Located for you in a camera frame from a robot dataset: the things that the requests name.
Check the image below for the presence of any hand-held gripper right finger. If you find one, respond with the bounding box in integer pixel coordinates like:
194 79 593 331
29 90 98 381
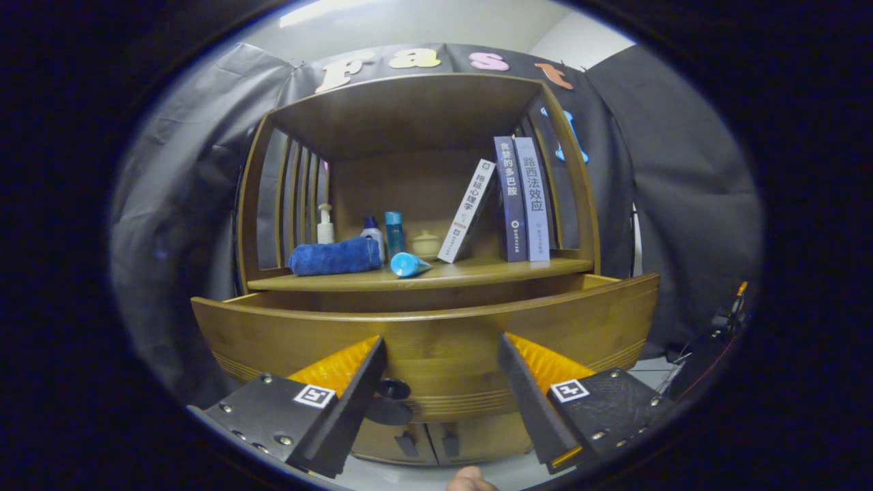
498 332 676 476

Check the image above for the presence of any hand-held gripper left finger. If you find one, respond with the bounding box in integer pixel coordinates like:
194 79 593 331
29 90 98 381
188 336 388 479

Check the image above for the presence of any black round drawer knob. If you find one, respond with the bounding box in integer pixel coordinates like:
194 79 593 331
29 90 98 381
365 378 414 427

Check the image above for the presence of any wooden drawer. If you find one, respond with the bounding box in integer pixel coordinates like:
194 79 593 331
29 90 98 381
190 273 661 423

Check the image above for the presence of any white and blue tube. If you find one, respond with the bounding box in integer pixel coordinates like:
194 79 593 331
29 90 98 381
390 252 434 278

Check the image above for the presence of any wooden countertop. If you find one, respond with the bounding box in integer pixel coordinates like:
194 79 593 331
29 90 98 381
247 256 595 293

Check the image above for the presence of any wooden cabinet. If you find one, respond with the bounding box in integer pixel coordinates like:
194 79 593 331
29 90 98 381
235 73 602 468

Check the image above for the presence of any rolled blue towel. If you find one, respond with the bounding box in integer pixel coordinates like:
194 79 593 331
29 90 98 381
288 237 383 277

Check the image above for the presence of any white bottle with blue cap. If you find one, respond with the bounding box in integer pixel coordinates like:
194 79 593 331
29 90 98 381
360 216 385 263

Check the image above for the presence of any clear blue bottle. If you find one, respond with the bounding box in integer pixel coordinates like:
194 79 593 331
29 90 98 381
384 211 405 260

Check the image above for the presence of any beige lidded teacup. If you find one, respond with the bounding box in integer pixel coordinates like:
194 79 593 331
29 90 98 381
411 230 443 261

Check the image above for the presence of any pale grey-blue book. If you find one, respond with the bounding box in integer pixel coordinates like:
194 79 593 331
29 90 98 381
514 137 550 263

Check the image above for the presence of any dark blue book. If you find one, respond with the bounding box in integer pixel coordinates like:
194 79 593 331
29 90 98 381
494 136 529 263

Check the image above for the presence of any white book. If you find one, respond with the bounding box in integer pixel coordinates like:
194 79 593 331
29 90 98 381
437 159 497 264

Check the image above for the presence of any orange and black clamp tool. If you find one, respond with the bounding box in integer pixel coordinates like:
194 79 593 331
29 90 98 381
709 281 750 335

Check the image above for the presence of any black backdrop cloth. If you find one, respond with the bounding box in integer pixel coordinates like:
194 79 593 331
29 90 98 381
109 42 763 410

